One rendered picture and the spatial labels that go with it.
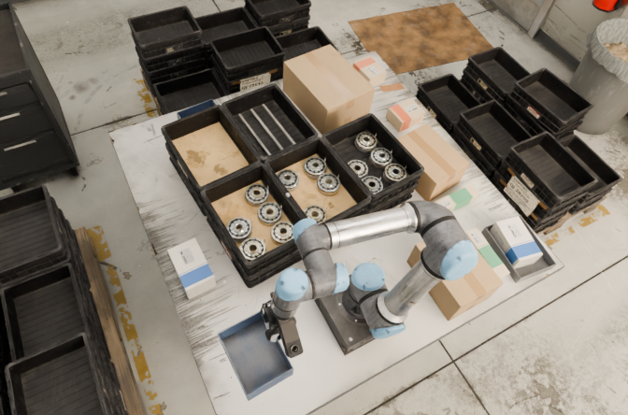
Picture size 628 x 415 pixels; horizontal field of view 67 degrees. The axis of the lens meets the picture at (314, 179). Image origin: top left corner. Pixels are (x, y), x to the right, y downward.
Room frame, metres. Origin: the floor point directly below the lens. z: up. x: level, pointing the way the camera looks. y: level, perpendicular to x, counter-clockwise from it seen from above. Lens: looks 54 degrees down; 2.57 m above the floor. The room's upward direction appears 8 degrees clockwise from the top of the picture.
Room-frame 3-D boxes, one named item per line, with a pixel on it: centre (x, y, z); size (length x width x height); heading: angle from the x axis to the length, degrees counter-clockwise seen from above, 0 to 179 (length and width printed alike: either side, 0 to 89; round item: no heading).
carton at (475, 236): (1.05, -0.79, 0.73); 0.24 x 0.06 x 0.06; 32
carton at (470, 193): (1.33, -0.68, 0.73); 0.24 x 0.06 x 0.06; 125
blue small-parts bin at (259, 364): (0.40, 0.10, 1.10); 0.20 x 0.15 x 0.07; 37
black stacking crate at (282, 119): (1.50, 0.24, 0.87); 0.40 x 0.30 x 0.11; 40
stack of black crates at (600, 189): (1.99, -1.63, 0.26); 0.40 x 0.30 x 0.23; 34
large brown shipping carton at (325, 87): (1.89, 0.00, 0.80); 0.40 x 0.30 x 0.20; 41
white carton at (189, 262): (0.80, 0.45, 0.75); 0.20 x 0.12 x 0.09; 37
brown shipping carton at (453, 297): (0.93, -0.63, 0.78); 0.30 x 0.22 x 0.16; 35
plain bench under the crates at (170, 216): (1.28, -0.06, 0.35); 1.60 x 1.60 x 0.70; 34
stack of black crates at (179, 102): (2.16, 0.86, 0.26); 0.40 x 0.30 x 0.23; 124
